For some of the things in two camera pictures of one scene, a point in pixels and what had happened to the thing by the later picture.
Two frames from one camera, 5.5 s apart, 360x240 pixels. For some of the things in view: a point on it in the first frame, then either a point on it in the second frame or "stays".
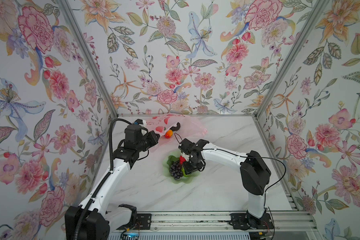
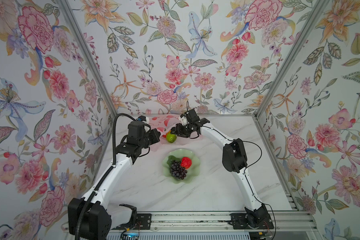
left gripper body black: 145,142 stays
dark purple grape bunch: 176,170 stays
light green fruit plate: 176,154 stays
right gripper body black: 190,166 -> 184,131
